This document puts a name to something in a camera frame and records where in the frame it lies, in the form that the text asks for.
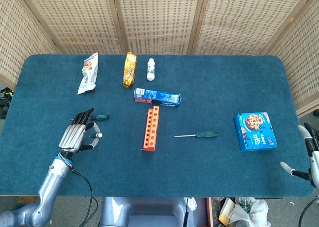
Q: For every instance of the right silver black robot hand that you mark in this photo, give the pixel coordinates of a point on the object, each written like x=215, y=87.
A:
x=314, y=162

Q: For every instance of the white perforated disc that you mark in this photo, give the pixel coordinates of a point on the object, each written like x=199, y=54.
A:
x=192, y=204

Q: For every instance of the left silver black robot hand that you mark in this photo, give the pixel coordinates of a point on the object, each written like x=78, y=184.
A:
x=72, y=137

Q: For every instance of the blue cookie box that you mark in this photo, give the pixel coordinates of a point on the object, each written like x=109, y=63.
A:
x=254, y=132

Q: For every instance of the reddish wooden crate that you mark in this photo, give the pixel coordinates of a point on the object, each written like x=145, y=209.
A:
x=209, y=212

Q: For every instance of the long blue biscuit box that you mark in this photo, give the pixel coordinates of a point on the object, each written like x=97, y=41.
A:
x=159, y=96

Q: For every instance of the white plastic bag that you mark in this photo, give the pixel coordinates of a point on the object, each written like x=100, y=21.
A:
x=256, y=209

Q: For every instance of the orange tool holder rack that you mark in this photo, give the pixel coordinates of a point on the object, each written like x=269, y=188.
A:
x=152, y=127

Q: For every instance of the yellow package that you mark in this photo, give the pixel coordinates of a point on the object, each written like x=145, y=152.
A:
x=224, y=218

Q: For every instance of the blue carpet table mat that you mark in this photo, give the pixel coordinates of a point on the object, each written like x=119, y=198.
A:
x=199, y=167

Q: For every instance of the black equipment with yellow part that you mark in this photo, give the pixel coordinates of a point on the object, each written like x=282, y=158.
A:
x=3, y=105

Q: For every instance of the small white bottle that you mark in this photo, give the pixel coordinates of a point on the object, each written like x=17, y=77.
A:
x=151, y=70

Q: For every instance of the white snack bag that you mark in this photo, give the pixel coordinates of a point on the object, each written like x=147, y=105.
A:
x=88, y=72

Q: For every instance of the golden snack package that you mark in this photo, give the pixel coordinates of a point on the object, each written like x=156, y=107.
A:
x=129, y=70

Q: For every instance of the small green black screwdriver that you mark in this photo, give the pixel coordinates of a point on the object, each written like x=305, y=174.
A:
x=101, y=117

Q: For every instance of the woven wooden folding screen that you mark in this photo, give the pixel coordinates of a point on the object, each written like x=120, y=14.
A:
x=159, y=20

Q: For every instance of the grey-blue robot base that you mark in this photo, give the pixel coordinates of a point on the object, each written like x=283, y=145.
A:
x=144, y=209

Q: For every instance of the black silver precision screwdriver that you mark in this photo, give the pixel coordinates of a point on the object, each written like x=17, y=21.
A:
x=96, y=135

